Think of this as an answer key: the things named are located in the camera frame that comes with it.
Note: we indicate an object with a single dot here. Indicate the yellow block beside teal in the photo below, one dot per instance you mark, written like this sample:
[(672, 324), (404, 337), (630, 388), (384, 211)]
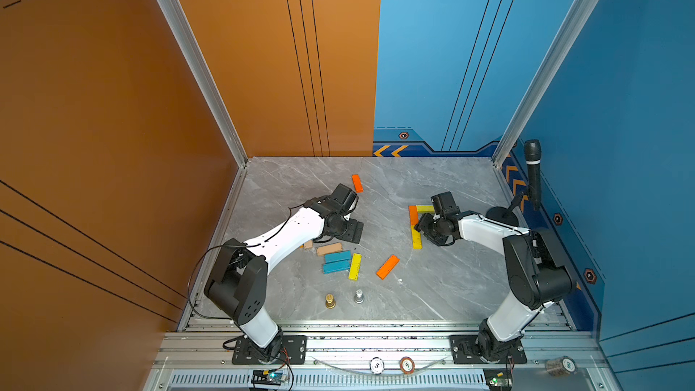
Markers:
[(354, 268)]

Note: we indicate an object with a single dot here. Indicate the tape roll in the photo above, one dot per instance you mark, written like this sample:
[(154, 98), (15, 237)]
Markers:
[(561, 367)]

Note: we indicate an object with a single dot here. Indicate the brass weight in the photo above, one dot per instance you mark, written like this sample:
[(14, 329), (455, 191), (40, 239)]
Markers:
[(330, 301)]

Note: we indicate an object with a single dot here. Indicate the upper teal block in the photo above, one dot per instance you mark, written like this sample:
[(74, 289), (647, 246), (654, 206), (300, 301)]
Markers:
[(342, 256)]

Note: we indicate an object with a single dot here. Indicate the left green circuit board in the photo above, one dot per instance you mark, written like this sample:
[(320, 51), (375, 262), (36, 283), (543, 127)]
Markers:
[(271, 379)]

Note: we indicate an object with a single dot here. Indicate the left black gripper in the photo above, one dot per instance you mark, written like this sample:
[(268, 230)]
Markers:
[(355, 232)]

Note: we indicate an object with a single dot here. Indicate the right green circuit board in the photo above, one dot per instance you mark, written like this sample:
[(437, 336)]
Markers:
[(498, 380)]

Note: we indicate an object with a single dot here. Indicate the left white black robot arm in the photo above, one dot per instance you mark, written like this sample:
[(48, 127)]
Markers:
[(237, 282)]

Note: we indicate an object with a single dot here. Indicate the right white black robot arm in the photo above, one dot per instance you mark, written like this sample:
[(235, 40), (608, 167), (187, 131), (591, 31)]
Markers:
[(537, 276)]

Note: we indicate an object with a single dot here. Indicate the black microphone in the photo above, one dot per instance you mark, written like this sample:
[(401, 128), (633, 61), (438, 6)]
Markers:
[(533, 154)]

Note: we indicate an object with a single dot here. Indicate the yellow block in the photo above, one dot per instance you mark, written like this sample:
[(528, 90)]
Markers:
[(354, 268), (417, 241), (425, 209)]

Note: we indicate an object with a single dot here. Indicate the lower teal block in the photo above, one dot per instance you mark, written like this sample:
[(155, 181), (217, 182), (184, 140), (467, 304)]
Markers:
[(335, 267)]

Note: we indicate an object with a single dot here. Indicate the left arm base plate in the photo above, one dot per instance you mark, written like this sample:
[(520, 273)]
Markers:
[(292, 348)]

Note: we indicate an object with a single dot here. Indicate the copper round dial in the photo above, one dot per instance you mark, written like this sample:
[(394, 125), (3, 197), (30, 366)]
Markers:
[(407, 366)]

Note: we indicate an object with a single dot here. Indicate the tan wooden block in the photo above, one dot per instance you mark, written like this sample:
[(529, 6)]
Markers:
[(329, 249)]

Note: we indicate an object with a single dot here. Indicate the silver weight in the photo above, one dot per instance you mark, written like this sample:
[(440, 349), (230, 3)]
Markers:
[(359, 297)]

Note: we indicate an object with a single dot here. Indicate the orange block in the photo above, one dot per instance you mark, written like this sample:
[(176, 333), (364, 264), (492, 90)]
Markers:
[(357, 183), (413, 215), (388, 266)]

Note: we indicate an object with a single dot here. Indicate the green circuit board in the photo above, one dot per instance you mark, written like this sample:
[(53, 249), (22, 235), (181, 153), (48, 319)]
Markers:
[(498, 380), (271, 379)]

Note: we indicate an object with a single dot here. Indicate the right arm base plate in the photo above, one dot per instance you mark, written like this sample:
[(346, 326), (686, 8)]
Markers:
[(483, 349)]

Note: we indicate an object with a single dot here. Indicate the white round dial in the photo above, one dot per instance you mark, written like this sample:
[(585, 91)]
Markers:
[(377, 366)]

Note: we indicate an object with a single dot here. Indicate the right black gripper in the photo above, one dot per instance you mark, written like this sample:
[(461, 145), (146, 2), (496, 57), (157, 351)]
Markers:
[(423, 226)]

